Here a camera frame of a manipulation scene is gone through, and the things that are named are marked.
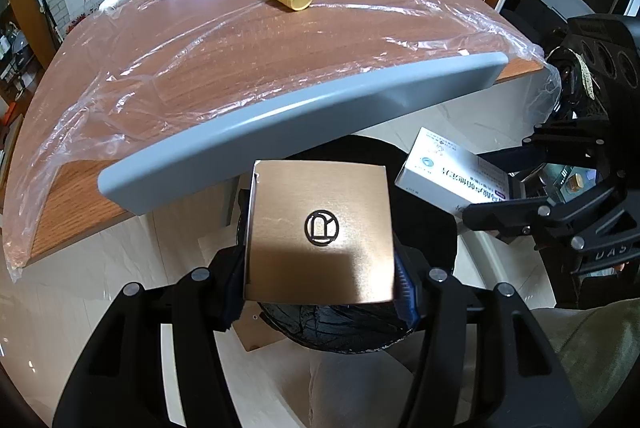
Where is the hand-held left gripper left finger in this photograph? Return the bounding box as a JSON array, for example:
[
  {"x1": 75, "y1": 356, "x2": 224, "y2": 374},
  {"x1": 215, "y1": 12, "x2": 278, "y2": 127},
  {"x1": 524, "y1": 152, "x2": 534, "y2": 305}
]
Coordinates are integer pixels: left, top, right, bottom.
[{"x1": 52, "y1": 248, "x2": 251, "y2": 428}]

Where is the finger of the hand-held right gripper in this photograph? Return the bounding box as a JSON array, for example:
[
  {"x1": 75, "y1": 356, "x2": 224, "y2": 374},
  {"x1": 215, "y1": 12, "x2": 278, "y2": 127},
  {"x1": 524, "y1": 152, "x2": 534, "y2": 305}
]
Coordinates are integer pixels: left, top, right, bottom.
[
  {"x1": 477, "y1": 120, "x2": 608, "y2": 176},
  {"x1": 462, "y1": 180, "x2": 621, "y2": 251}
]

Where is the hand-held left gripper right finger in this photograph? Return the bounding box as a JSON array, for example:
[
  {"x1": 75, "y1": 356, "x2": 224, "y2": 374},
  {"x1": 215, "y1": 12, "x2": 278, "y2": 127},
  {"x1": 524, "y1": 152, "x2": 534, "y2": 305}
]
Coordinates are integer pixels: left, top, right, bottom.
[{"x1": 392, "y1": 250, "x2": 586, "y2": 428}]

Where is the black trash bin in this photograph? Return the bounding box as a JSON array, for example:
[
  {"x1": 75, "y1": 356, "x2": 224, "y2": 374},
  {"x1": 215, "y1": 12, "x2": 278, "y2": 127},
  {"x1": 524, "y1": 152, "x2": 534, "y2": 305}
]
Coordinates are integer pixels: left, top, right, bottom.
[{"x1": 235, "y1": 135, "x2": 458, "y2": 354}]

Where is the white blue medicine box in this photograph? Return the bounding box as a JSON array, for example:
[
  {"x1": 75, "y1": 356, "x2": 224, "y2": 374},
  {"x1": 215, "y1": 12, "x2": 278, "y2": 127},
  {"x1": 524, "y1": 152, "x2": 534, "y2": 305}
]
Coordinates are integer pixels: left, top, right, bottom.
[{"x1": 395, "y1": 126, "x2": 516, "y2": 224}]

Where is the gold cardboard box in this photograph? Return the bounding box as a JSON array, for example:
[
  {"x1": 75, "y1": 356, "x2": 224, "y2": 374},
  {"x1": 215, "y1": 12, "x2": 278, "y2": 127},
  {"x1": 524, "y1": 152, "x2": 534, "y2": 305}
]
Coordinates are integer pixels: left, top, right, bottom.
[{"x1": 242, "y1": 159, "x2": 397, "y2": 306}]

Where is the grey trouser leg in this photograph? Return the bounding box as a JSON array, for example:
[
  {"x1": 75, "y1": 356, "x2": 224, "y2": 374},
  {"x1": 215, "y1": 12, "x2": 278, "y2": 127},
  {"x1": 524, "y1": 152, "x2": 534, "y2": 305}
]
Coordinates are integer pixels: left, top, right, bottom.
[{"x1": 307, "y1": 343, "x2": 418, "y2": 428}]

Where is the olive green clothing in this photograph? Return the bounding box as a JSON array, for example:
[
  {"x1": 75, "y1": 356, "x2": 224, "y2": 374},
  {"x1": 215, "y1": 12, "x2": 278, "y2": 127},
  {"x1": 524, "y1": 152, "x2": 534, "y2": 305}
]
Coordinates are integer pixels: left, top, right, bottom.
[{"x1": 530, "y1": 298, "x2": 640, "y2": 428}]

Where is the grey chair back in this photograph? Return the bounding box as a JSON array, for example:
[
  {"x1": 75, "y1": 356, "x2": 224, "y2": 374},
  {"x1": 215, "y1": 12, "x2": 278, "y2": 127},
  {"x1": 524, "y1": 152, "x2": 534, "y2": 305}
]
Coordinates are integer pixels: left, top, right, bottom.
[{"x1": 97, "y1": 51, "x2": 508, "y2": 215}]

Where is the clear plastic table cover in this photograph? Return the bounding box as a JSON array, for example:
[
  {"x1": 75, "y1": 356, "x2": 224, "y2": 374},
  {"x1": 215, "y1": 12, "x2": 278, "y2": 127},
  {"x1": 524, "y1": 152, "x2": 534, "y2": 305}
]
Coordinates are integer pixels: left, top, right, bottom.
[{"x1": 2, "y1": 0, "x2": 561, "y2": 281}]

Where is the wooden shelf cabinet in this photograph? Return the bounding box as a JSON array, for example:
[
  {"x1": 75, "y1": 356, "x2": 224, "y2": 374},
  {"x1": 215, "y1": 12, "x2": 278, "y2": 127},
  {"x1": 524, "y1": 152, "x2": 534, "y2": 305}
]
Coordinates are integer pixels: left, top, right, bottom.
[{"x1": 0, "y1": 0, "x2": 61, "y2": 109}]

